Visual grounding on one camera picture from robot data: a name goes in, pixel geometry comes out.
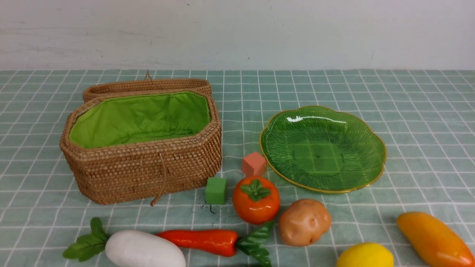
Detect orange persimmon green calyx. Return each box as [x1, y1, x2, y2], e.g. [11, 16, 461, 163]
[232, 176, 281, 225]

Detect orange carrot green leaves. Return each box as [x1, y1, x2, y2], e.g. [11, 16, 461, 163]
[156, 220, 275, 267]

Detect brown potato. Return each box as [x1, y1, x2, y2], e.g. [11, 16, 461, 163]
[278, 199, 332, 247]

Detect white radish green leaves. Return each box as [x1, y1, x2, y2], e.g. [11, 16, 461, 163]
[62, 217, 187, 267]

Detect yellow lemon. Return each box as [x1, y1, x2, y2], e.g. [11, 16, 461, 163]
[336, 242, 394, 267]

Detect orange yellow mango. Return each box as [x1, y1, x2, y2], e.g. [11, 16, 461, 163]
[396, 211, 475, 267]

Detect pink foam cube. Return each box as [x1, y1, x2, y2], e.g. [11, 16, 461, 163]
[242, 151, 268, 177]

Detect green foam cube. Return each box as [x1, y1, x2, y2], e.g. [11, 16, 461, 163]
[205, 177, 227, 205]

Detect green glass leaf plate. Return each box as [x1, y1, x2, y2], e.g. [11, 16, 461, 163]
[259, 105, 387, 194]

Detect woven wicker basket green lining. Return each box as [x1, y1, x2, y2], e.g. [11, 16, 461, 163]
[60, 89, 222, 205]

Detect woven wicker basket lid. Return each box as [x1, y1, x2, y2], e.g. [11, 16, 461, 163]
[82, 71, 212, 102]

